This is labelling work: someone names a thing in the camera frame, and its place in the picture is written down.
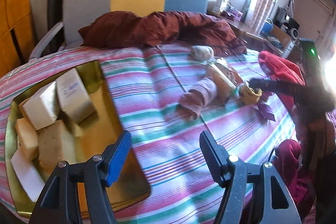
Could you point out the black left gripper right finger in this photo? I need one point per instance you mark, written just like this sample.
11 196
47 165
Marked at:
215 156

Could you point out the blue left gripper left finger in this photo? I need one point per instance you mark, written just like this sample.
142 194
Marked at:
115 157

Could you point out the large yellow sponge block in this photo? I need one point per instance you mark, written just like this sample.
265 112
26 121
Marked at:
56 144

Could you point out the pink sock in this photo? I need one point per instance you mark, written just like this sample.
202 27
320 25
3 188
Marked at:
199 96

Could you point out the yellow sock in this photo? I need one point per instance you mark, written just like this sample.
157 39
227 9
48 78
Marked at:
248 95

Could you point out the white box blue print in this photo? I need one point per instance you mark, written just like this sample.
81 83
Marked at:
73 97

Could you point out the white sponge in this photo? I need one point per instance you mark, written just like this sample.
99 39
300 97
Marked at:
31 181

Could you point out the white cardboard box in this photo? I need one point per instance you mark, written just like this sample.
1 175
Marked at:
42 109

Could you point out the beige sock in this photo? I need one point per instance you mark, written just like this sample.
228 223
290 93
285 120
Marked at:
202 53

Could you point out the wooden desk with clutter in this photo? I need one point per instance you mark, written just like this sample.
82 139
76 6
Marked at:
269 37

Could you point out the person's right hand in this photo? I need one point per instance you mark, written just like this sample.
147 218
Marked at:
317 138

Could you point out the gold metal tray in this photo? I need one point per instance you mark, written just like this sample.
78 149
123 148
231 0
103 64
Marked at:
92 135

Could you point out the red cloth garment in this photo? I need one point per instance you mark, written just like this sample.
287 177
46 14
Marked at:
278 68

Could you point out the purple ribbon bow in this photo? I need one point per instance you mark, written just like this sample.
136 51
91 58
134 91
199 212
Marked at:
265 111

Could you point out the magenta fleece garment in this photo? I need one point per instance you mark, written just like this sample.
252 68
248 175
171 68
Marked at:
298 181

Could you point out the striped bed sheet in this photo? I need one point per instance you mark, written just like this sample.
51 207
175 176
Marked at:
145 86

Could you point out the dark red jacket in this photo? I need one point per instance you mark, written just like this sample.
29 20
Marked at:
121 29

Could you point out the orange wooden wardrobe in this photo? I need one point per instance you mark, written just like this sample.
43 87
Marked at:
18 38

